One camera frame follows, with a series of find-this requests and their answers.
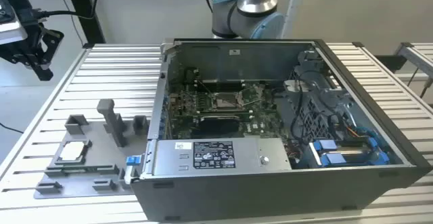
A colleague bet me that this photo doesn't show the silver CPU plate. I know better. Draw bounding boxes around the silver CPU plate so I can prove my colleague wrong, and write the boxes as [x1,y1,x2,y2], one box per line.
[57,141,86,162]

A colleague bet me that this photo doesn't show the black graphics card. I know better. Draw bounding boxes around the black graphics card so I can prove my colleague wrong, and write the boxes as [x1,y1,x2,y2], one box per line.
[191,115,242,139]

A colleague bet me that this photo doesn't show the CPU socket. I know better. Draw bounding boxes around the CPU socket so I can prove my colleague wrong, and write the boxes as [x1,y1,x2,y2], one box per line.
[211,92,242,111]

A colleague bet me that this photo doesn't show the black RAM slots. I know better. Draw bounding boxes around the black RAM slots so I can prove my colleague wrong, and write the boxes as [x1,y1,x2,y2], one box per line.
[199,79,245,93]

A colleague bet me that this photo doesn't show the silver power supply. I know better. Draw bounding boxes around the silver power supply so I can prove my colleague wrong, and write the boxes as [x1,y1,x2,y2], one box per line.
[148,137,294,177]

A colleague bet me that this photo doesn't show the green RAM stick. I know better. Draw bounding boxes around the green RAM stick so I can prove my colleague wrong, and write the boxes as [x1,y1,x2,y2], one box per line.
[47,166,116,173]

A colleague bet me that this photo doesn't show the green motherboard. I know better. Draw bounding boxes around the green motherboard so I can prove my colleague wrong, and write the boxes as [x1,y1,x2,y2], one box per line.
[167,82,293,140]

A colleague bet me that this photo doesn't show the thin wire locking lever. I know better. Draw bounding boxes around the thin wire locking lever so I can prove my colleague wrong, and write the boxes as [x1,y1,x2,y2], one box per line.
[196,79,218,95]

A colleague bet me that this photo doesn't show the black frame post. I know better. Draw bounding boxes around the black frame post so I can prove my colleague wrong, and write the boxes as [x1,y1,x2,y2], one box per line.
[63,0,106,45]

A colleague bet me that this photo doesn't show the grey metal drive cage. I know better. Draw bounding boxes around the grey metal drive cage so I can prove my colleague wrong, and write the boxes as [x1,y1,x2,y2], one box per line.
[274,51,359,144]

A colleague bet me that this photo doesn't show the blue wire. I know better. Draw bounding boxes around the blue wire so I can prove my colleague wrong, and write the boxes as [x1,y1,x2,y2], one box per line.
[351,125,385,148]

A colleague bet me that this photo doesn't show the aluminium side table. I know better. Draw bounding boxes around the aluminium side table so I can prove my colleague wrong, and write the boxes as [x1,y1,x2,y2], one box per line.
[394,41,433,83]

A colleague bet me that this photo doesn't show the black power supply label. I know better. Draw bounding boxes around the black power supply label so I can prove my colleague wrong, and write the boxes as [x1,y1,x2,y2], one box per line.
[191,140,237,169]

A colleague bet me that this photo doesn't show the grey parts rack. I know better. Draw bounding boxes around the grey parts rack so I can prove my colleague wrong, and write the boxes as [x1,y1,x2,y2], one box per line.
[32,98,152,199]

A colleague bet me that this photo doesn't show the black wire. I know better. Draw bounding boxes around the black wire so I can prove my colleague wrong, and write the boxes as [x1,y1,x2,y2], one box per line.
[290,69,339,143]

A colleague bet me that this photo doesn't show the dark grey PC case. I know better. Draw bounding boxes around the dark grey PC case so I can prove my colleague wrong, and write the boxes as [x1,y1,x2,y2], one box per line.
[130,38,433,222]

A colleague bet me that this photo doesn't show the white upright pole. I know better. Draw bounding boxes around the white upright pole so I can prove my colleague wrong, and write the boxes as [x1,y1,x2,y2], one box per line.
[282,0,305,40]

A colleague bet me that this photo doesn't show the metal socket cover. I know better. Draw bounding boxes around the metal socket cover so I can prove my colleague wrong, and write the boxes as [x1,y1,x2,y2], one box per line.
[238,84,269,106]

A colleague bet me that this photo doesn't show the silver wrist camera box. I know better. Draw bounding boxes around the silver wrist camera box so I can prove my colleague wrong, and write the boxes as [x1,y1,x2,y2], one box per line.
[0,18,29,45]

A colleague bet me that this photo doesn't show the blue case latch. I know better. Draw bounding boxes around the blue case latch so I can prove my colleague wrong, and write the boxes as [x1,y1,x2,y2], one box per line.
[124,155,142,167]

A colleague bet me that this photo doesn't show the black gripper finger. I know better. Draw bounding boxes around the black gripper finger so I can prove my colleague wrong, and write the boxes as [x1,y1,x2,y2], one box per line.
[32,28,65,82]
[9,53,37,69]

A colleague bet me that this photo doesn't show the hard disk in blue carrier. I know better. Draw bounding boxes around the hard disk in blue carrier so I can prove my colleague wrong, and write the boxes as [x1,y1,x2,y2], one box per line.
[317,151,390,168]
[309,137,381,154]

